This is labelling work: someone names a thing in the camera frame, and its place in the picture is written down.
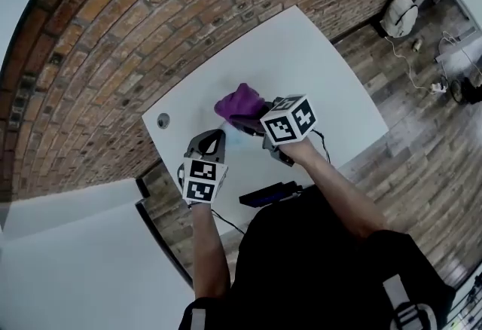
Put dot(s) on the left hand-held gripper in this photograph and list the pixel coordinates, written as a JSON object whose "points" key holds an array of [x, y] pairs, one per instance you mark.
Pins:
{"points": [[203, 181]]}

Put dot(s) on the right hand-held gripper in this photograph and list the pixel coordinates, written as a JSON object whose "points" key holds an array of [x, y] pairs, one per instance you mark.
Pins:
{"points": [[288, 121]]}

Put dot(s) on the purple cleaning cloth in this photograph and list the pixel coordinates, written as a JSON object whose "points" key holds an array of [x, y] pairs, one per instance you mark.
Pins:
{"points": [[241, 102]]}

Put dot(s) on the person's right forearm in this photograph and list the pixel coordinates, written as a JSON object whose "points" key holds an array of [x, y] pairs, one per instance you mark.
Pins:
{"points": [[331, 185]]}

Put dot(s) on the person's left forearm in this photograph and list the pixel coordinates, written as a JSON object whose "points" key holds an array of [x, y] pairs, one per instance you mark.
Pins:
{"points": [[209, 253]]}

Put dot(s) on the grey table grommet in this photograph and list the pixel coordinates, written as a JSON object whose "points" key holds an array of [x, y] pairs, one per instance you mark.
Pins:
{"points": [[163, 120]]}

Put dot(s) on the black electronics box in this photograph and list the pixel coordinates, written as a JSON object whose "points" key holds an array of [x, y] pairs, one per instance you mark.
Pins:
{"points": [[260, 198]]}

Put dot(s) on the person's black shirt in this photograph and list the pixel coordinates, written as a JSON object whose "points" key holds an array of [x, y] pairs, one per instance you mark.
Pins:
{"points": [[309, 268]]}

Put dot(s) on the white table with black edge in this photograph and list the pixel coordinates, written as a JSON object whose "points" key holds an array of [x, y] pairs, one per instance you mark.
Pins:
{"points": [[94, 264]]}

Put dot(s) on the small can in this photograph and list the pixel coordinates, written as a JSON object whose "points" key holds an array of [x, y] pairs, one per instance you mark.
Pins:
{"points": [[417, 46]]}

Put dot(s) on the white backpack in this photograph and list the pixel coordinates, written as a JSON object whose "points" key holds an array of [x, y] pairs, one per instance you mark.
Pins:
{"points": [[399, 16]]}

